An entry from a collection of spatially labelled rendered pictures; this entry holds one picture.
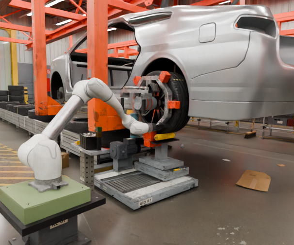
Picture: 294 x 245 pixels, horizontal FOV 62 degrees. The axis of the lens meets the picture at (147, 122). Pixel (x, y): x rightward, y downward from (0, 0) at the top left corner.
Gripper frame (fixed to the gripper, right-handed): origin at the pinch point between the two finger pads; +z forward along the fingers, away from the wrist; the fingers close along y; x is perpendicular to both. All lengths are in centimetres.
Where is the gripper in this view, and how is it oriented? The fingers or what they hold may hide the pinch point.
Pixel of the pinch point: (165, 125)
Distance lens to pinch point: 237.0
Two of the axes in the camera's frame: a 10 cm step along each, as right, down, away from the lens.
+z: 7.6, -0.7, 6.5
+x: -4.4, -7.8, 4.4
